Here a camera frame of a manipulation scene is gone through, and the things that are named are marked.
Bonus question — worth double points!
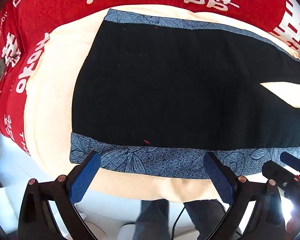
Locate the black pants with blue trim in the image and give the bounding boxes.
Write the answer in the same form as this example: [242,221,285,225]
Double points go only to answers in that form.
[69,8,300,180]

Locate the cream fleece blanket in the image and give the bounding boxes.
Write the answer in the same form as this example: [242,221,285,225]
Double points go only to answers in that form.
[22,4,300,203]

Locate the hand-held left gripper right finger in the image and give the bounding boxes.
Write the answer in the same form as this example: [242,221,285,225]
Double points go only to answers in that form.
[203,151,290,240]

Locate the black cable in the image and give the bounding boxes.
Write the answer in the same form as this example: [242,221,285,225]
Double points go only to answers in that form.
[172,204,188,240]

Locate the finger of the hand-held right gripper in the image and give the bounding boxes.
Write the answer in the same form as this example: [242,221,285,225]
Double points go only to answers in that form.
[279,151,300,167]
[262,160,300,196]

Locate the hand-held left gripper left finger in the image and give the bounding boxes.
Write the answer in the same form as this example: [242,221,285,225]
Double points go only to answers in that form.
[17,151,102,240]

